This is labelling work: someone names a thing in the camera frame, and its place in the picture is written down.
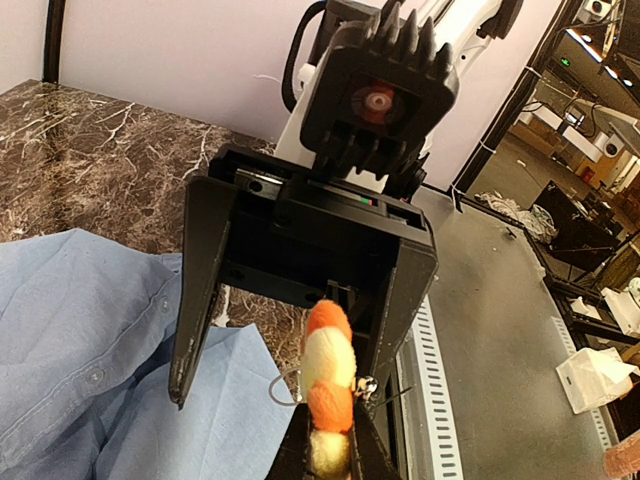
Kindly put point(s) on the white plastic bag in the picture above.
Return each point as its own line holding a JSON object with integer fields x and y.
{"x": 594, "y": 378}

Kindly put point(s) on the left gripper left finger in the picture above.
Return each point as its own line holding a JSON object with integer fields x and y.
{"x": 292, "y": 459}

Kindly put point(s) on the plush sunflower brooch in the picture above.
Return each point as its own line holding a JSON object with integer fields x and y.
{"x": 326, "y": 381}

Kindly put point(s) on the bystander hand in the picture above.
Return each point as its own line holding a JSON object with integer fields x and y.
{"x": 622, "y": 459}

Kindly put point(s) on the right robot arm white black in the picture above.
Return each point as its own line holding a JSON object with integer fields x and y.
{"x": 469, "y": 26}

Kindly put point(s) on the white slotted cable duct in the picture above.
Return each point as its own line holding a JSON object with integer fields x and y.
{"x": 430, "y": 435}

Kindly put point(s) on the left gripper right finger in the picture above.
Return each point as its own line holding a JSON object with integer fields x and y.
{"x": 369, "y": 460}

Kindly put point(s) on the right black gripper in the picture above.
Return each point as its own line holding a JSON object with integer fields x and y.
{"x": 269, "y": 227}

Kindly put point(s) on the light blue shirt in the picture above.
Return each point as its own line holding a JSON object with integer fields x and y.
{"x": 87, "y": 330}

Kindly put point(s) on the left black frame post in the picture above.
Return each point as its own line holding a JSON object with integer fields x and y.
{"x": 53, "y": 40}

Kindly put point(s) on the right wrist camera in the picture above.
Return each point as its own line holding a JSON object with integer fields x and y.
{"x": 383, "y": 85}

